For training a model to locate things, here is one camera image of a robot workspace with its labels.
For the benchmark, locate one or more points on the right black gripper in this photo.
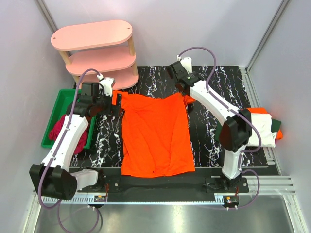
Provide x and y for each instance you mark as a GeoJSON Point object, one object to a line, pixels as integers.
{"type": "Point", "coordinates": [182, 88]}

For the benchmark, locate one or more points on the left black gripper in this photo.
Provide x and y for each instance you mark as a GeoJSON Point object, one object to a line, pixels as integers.
{"type": "Point", "coordinates": [114, 105]}

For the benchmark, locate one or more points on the orange t-shirt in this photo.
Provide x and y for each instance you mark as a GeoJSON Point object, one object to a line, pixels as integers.
{"type": "Point", "coordinates": [155, 135]}
{"type": "Point", "coordinates": [257, 111]}

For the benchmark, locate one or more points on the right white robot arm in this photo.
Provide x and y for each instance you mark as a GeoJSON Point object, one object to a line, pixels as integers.
{"type": "Point", "coordinates": [237, 127]}

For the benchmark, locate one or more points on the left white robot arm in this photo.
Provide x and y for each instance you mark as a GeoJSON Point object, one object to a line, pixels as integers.
{"type": "Point", "coordinates": [52, 177]}

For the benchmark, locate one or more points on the black marble pattern mat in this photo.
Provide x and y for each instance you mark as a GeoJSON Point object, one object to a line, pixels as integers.
{"type": "Point", "coordinates": [106, 149]}

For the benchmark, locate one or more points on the green plastic bin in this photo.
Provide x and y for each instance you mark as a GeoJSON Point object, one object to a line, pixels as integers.
{"type": "Point", "coordinates": [64, 98]}

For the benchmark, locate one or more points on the pink three-tier shelf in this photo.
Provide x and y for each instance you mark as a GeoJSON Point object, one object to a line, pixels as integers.
{"type": "Point", "coordinates": [106, 47]}

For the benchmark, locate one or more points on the crumpled red t-shirt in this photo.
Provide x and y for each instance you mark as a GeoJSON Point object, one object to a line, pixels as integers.
{"type": "Point", "coordinates": [53, 134]}

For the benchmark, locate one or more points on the folded orange t-shirt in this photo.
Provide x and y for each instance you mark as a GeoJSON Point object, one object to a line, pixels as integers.
{"type": "Point", "coordinates": [257, 111]}

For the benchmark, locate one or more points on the left orange connector box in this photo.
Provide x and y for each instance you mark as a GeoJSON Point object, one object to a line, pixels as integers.
{"type": "Point", "coordinates": [100, 198]}

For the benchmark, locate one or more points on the orange connector box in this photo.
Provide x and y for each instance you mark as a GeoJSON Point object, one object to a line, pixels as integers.
{"type": "Point", "coordinates": [231, 201]}
{"type": "Point", "coordinates": [100, 198]}

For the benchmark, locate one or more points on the folded dark green t-shirt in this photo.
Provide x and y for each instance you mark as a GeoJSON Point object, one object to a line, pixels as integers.
{"type": "Point", "coordinates": [253, 140]}

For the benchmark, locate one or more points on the right orange connector box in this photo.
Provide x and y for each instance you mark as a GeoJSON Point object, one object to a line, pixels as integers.
{"type": "Point", "coordinates": [231, 201]}

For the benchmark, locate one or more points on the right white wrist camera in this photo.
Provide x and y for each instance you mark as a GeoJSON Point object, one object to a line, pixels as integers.
{"type": "Point", "coordinates": [186, 62]}

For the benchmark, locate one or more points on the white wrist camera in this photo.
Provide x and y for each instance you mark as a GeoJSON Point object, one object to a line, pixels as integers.
{"type": "Point", "coordinates": [106, 84]}
{"type": "Point", "coordinates": [186, 62]}

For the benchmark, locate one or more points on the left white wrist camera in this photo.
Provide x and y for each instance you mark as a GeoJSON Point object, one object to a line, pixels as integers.
{"type": "Point", "coordinates": [106, 84]}

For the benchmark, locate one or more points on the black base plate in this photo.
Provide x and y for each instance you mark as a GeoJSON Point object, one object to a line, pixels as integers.
{"type": "Point", "coordinates": [206, 179]}

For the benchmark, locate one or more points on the aluminium frame rail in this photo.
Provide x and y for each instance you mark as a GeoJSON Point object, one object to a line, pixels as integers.
{"type": "Point", "coordinates": [263, 185]}

